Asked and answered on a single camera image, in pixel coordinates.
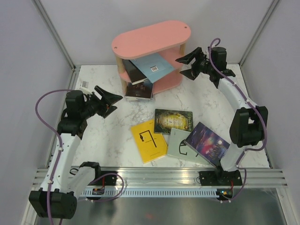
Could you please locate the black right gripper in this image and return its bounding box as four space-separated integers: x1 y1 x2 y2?
175 47 214 81

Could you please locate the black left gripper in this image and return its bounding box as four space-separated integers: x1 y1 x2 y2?
80 86 123 119

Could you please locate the light blue booklet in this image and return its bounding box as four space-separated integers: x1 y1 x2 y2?
129 53 175 83

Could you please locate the dark Wuthering Heights book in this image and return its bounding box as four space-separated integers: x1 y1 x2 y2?
125 81 154 98

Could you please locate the black hardcover book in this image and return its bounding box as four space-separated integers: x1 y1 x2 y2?
122 60 148 85

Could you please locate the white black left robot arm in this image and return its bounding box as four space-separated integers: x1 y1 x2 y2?
29 85 123 224

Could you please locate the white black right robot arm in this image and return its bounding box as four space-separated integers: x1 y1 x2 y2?
176 47 268 185

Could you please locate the blue ocean book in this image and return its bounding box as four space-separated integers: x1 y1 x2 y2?
125 96 153 101

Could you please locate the pink three-tier shelf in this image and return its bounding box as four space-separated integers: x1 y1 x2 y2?
111 20 191 94

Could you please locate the green yellow Alice book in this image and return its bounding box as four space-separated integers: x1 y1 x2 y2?
154 109 194 134

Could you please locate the yellow booklet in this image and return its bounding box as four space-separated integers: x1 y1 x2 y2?
131 119 168 164

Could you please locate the pale grey booklet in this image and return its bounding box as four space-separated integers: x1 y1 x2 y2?
167 128 209 165

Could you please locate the purple Robinson Crusoe book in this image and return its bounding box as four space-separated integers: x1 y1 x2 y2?
184 122 230 167

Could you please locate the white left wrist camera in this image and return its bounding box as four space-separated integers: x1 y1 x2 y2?
79 81 92 95

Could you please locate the aluminium front rail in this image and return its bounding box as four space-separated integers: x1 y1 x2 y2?
32 167 288 187

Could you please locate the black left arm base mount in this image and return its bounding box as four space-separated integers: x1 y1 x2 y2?
89 171 117 187

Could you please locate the white slotted cable duct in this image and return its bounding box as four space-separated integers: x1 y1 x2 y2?
80 187 232 198

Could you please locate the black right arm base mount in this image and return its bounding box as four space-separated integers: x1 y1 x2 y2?
199 170 243 187

